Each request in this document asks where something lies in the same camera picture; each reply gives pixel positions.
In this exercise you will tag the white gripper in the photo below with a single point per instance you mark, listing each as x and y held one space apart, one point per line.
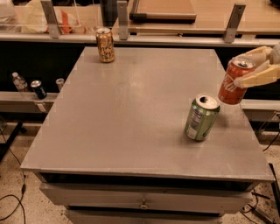
276 56

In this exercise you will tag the orange coke can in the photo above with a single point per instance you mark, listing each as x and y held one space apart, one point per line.
237 67

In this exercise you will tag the green soda can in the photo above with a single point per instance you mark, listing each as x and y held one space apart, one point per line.
201 117

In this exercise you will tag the gold soda can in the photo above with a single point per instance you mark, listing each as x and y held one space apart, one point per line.
105 44

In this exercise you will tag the silver can on shelf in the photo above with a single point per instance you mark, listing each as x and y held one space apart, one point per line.
60 83

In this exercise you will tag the dark blue soda can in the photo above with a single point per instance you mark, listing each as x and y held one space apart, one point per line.
37 87

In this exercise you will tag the wooden board black edge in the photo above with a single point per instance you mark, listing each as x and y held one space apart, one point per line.
164 10

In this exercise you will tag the grey drawer cabinet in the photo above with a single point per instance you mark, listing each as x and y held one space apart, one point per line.
115 136

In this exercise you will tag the brass drawer knob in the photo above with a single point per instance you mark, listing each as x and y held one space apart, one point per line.
144 206

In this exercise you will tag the orange white bag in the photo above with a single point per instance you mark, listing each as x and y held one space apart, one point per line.
34 20

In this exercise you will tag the clear plastic water bottle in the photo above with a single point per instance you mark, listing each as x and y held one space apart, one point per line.
19 82

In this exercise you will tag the right metal bracket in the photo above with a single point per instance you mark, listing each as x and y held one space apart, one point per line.
233 22

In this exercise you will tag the metal bracket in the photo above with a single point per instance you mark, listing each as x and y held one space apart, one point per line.
123 19
233 22
50 16

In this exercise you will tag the middle metal bracket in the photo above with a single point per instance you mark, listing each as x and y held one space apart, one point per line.
123 19

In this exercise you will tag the left metal bracket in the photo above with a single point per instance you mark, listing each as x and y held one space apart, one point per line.
50 16

